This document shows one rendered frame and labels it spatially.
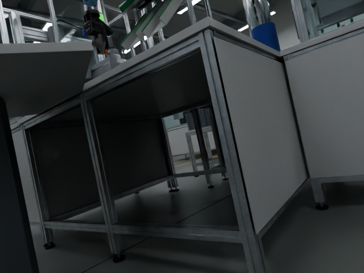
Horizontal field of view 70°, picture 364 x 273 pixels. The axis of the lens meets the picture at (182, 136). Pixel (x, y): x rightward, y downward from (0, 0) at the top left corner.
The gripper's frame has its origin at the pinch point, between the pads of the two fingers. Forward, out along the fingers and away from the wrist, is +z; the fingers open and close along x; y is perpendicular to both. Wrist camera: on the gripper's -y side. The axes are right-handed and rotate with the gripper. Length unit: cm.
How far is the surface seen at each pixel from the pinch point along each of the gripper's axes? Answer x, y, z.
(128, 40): 20.8, 0.7, 3.3
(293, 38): -108, -1075, -263
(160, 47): 54, 20, 23
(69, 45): 43, 48, 23
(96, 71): 5.9, 11.7, 15.0
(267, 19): 65, -82, -8
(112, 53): 2.2, -4.3, 2.1
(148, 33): 35.5, 2.4, 6.1
